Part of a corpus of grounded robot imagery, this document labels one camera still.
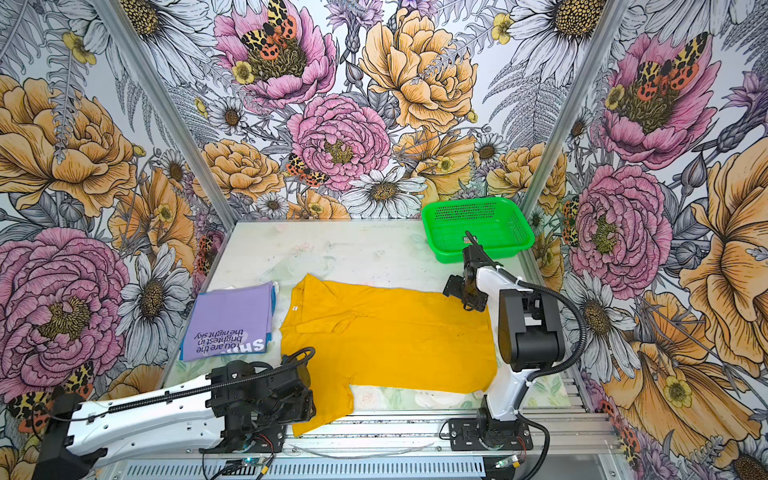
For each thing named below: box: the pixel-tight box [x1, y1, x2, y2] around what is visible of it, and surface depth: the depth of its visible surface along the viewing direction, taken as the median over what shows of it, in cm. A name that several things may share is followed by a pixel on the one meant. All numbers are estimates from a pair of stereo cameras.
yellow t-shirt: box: [280, 273, 498, 437], surface depth 93 cm
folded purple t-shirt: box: [180, 281, 277, 362], surface depth 89 cm
